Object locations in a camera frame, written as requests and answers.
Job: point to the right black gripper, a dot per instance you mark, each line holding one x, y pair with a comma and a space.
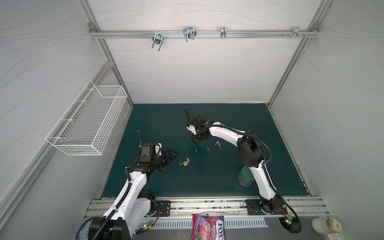
197, 123

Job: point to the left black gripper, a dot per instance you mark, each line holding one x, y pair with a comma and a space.
167, 160

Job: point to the brass padlock with key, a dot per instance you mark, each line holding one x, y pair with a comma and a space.
185, 163

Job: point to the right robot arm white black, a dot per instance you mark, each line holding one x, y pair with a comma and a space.
253, 152

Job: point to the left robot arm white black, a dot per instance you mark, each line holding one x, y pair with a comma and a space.
121, 220

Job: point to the purple candy bag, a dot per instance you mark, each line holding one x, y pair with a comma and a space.
208, 228

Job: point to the metal u-bolt clamp middle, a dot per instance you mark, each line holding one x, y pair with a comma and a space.
189, 33

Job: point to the metal u-bolt clamp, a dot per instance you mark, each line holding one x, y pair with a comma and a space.
189, 33
157, 39

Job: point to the metal u-bolt clamp left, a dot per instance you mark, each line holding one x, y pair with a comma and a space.
157, 39

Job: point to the blue white ceramic plate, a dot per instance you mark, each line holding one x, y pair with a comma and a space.
83, 231

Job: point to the white plastic bottle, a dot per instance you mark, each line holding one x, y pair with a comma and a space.
326, 226

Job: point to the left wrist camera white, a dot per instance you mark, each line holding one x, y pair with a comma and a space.
155, 149

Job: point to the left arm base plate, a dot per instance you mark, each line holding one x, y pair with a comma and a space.
159, 209

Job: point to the white wire basket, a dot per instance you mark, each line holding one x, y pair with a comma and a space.
85, 127

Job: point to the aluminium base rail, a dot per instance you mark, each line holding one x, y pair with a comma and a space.
224, 206

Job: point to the aluminium cross rail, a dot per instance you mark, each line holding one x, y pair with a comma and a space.
201, 34

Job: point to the small metal bracket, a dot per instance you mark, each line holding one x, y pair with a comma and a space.
223, 32

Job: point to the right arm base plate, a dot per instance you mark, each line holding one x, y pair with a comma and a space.
255, 207

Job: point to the metal hook bracket right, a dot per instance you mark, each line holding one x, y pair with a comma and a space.
295, 34

